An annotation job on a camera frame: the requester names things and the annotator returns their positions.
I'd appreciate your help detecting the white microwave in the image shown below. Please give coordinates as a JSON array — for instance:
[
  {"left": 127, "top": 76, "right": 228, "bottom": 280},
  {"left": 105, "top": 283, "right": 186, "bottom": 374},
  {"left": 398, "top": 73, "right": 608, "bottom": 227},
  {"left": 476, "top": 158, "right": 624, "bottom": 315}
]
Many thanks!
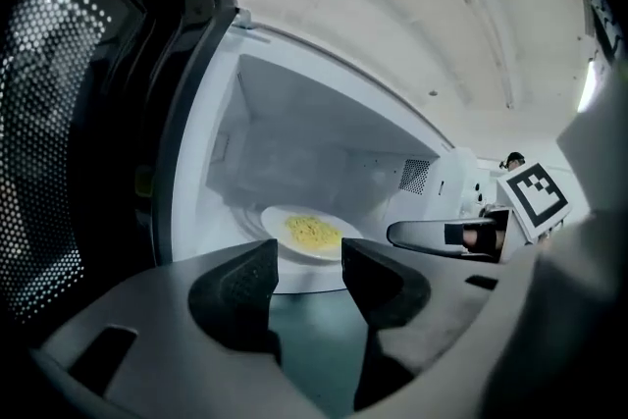
[{"left": 0, "top": 0, "right": 493, "bottom": 296}]

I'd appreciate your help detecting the white plate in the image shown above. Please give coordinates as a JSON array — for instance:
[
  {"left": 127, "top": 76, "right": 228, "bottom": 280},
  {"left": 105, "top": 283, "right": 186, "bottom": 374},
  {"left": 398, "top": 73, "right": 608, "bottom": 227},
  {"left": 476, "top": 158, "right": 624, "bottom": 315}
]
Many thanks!
[{"left": 260, "top": 204, "right": 365, "bottom": 264}]

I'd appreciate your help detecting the yellow noodle food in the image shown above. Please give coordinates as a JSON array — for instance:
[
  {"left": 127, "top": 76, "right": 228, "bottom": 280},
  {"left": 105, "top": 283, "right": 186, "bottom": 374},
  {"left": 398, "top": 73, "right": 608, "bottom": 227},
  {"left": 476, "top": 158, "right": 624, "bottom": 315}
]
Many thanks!
[{"left": 284, "top": 215, "right": 341, "bottom": 248}]

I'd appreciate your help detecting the white ceiling conduit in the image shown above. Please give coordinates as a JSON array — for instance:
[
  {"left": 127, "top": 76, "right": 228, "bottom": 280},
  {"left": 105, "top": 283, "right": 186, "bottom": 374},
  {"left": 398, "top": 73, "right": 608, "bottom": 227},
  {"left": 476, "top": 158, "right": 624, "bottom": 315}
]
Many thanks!
[{"left": 459, "top": 0, "right": 517, "bottom": 110}]

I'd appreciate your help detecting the ceiling lamp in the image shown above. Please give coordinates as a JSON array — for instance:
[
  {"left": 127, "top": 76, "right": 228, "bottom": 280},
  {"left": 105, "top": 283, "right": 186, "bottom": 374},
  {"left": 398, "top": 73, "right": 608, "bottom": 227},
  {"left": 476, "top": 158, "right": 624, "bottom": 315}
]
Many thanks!
[{"left": 575, "top": 55, "right": 603, "bottom": 115}]

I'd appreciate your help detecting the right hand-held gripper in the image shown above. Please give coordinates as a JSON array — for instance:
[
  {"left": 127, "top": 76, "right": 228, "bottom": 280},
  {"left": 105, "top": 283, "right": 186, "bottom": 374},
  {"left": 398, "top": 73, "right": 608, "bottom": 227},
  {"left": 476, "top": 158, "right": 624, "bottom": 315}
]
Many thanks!
[{"left": 386, "top": 161, "right": 574, "bottom": 264}]

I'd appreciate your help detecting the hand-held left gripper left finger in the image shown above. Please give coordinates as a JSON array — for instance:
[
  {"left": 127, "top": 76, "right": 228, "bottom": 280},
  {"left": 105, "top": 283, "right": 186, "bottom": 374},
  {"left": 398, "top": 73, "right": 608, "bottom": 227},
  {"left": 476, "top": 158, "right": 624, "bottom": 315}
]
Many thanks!
[{"left": 28, "top": 237, "right": 296, "bottom": 419}]

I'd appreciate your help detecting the person's gray clothing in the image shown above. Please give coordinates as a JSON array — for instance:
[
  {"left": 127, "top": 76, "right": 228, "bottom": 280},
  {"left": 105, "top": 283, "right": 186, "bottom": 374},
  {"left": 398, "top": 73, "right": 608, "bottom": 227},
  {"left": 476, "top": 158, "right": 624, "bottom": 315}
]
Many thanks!
[{"left": 483, "top": 63, "right": 628, "bottom": 419}]

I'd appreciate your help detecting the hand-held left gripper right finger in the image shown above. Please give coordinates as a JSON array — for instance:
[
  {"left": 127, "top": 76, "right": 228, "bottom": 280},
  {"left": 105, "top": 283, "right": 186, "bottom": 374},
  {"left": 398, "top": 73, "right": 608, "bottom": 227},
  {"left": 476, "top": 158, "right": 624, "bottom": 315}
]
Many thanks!
[{"left": 340, "top": 236, "right": 537, "bottom": 419}]

